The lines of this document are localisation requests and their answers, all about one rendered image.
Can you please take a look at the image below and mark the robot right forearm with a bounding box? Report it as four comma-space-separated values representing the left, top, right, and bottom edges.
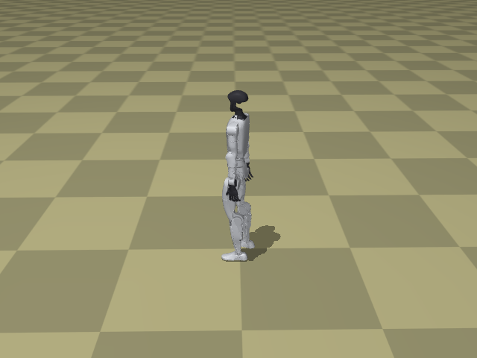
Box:
243, 141, 250, 163

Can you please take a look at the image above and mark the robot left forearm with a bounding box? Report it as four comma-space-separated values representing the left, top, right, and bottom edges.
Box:
226, 153, 237, 186

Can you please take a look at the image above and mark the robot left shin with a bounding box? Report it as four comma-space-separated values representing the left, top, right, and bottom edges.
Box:
229, 216, 243, 255

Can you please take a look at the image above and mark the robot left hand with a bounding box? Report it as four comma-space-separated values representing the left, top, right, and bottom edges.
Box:
226, 179, 241, 202

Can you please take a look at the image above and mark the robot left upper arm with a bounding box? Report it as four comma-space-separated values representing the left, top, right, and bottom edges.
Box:
226, 122, 239, 159

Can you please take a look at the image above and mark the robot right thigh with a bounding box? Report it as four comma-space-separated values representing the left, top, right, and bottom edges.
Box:
236, 168, 250, 215

